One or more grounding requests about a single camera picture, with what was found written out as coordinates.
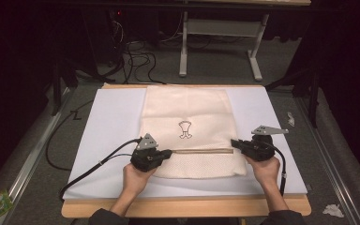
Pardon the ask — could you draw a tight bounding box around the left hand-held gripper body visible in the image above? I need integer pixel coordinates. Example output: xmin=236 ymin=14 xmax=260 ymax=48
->
xmin=129 ymin=132 xmax=166 ymax=173

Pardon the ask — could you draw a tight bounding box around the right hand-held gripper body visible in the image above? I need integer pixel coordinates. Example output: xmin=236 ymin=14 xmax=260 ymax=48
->
xmin=243 ymin=125 xmax=290 ymax=163

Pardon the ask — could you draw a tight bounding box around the cream mesh laundry bag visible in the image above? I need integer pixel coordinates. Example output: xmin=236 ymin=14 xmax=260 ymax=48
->
xmin=138 ymin=84 xmax=248 ymax=180

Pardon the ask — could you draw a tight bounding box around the person's left hand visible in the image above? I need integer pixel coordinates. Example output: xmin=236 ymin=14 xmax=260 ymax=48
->
xmin=122 ymin=162 xmax=159 ymax=199

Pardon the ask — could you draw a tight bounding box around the person's right hand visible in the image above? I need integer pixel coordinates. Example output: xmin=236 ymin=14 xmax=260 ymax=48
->
xmin=245 ymin=155 xmax=281 ymax=192

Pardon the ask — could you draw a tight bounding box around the small white scrap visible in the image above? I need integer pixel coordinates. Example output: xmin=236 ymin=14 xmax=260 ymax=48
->
xmin=286 ymin=111 xmax=296 ymax=128

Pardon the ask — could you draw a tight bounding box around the white foam board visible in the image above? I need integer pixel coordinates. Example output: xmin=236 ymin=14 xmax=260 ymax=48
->
xmin=62 ymin=86 xmax=308 ymax=201

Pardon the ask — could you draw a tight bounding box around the wooden table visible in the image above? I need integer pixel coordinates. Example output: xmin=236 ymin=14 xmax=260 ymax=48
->
xmin=61 ymin=82 xmax=312 ymax=218

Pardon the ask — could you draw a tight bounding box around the black metal stand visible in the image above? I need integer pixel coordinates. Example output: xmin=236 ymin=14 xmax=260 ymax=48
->
xmin=50 ymin=57 xmax=80 ymax=117
xmin=264 ymin=66 xmax=323 ymax=129

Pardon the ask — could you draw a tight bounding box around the crumpled white paper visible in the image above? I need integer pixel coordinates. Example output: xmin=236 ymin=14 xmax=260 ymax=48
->
xmin=322 ymin=203 xmax=346 ymax=219

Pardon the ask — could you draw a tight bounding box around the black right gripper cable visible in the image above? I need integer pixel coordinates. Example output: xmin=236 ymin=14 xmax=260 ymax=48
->
xmin=262 ymin=140 xmax=288 ymax=197

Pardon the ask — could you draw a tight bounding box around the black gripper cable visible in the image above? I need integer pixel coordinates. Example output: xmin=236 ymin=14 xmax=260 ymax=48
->
xmin=44 ymin=98 xmax=143 ymax=202
xmin=262 ymin=140 xmax=288 ymax=197

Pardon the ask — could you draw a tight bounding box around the aluminium floor rail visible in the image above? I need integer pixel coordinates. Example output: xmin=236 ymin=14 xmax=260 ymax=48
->
xmin=0 ymin=86 xmax=77 ymax=225
xmin=293 ymin=93 xmax=360 ymax=225

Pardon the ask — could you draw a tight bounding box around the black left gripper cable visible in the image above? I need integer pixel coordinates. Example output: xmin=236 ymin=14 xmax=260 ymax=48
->
xmin=44 ymin=98 xmax=143 ymax=202

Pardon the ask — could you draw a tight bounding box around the tangle of black floor cables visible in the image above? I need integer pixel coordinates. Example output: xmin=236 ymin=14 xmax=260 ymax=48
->
xmin=105 ymin=18 xmax=167 ymax=85

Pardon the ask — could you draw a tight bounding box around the white metal desk frame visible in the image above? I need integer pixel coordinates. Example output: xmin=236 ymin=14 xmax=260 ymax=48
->
xmin=178 ymin=10 xmax=272 ymax=83

